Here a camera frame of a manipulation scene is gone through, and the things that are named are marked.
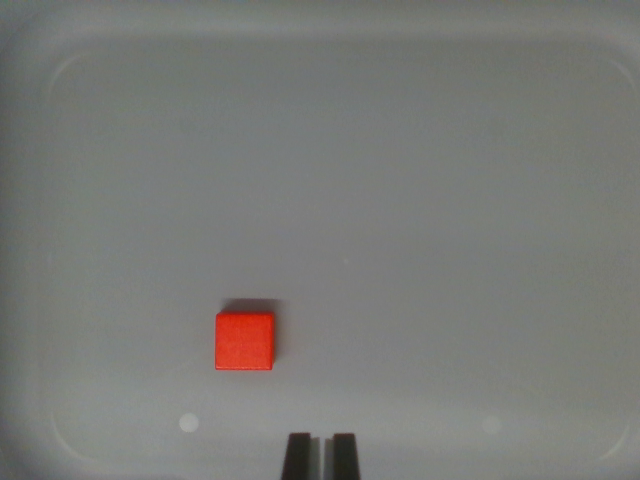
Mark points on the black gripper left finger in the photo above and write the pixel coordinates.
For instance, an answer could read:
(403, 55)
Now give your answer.
(299, 457)

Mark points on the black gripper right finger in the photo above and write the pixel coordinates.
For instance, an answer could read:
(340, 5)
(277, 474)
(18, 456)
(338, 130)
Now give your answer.
(345, 457)

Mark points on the red wooden cube block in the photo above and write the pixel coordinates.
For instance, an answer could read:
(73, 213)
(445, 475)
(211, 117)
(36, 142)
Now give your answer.
(245, 341)

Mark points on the white plastic tray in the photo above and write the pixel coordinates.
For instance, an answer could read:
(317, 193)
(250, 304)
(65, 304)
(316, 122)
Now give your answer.
(350, 200)

